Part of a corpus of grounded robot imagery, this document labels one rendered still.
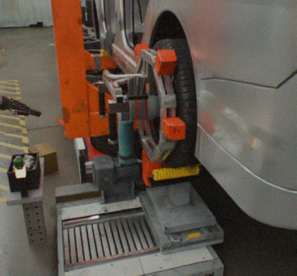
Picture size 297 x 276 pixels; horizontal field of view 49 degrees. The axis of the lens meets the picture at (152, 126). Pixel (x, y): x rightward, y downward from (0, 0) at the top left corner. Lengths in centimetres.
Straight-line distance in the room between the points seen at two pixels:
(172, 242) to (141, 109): 73
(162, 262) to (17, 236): 93
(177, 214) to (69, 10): 129
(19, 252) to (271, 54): 176
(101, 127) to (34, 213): 65
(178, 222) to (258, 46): 119
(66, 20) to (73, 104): 49
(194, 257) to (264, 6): 137
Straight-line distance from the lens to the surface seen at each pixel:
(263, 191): 102
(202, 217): 194
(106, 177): 208
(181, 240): 187
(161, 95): 142
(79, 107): 208
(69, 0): 198
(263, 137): 96
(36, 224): 211
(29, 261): 209
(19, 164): 167
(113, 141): 151
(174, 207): 197
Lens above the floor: 140
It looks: 22 degrees down
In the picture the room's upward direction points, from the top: straight up
